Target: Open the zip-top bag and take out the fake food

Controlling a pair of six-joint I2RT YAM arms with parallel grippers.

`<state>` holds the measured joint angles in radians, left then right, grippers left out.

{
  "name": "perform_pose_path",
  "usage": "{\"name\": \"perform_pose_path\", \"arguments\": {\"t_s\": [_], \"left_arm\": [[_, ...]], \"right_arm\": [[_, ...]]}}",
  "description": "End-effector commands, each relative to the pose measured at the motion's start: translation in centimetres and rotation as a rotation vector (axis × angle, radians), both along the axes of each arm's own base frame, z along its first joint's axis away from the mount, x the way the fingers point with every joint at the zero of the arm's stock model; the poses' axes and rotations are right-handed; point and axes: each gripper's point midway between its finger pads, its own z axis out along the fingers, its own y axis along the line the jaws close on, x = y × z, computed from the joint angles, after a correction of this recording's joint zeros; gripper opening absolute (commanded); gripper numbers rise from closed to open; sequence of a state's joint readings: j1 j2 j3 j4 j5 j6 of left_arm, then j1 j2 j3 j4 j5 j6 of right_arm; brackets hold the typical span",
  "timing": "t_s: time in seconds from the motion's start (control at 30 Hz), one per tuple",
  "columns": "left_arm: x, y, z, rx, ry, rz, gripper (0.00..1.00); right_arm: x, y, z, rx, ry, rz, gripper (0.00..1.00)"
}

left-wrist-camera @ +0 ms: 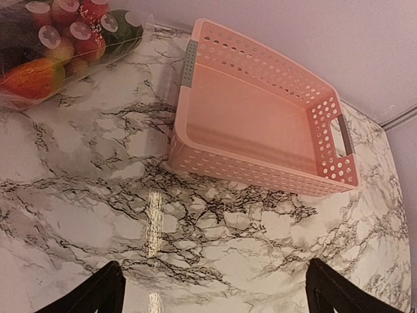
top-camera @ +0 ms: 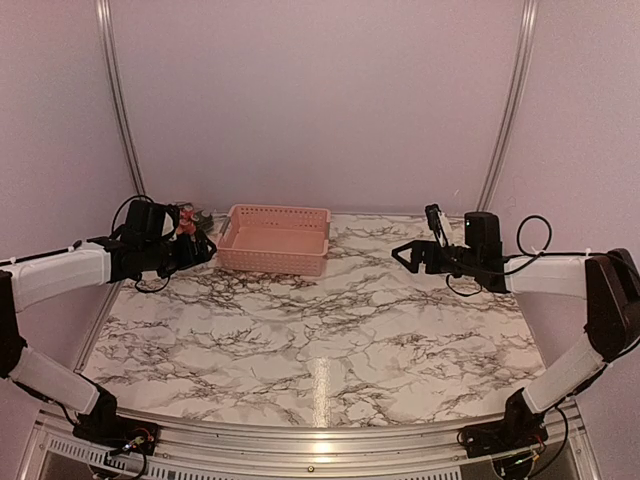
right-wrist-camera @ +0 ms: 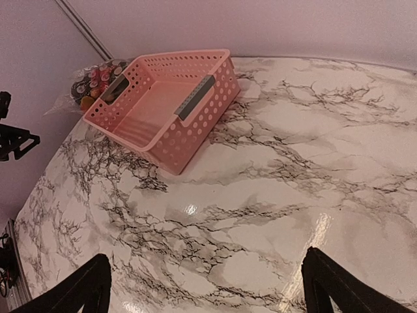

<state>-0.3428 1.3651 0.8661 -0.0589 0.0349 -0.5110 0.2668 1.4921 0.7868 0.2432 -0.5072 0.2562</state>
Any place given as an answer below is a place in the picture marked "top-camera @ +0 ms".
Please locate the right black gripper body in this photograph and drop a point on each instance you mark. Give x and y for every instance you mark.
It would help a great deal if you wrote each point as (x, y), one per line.
(464, 266)

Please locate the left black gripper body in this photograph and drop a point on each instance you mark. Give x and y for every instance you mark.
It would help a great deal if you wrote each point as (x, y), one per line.
(163, 261)

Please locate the clear zip top bag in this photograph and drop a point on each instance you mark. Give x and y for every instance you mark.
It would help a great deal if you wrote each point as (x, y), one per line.
(193, 218)

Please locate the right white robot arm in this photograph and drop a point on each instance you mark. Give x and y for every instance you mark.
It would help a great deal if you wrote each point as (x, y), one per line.
(600, 289)

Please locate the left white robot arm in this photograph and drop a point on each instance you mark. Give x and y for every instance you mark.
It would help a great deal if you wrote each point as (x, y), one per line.
(29, 280)

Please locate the pink perforated plastic basket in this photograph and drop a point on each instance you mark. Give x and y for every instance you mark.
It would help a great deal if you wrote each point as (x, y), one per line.
(275, 239)

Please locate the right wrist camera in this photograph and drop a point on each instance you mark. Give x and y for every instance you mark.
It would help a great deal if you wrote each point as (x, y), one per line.
(438, 224)

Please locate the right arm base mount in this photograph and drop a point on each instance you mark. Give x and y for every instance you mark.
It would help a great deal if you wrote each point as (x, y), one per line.
(518, 428)

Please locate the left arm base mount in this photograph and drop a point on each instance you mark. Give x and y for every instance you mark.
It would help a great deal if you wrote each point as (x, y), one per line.
(104, 426)

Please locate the front aluminium rail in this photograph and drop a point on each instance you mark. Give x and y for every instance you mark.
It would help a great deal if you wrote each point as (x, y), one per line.
(193, 449)

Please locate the right aluminium frame post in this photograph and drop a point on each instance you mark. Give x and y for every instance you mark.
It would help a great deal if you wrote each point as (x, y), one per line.
(515, 93)

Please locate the aluminium frame post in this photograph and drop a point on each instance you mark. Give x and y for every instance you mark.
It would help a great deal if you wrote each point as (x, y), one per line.
(515, 93)
(108, 41)

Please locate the left aluminium frame post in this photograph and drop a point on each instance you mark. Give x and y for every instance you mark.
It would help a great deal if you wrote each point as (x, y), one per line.
(108, 41)

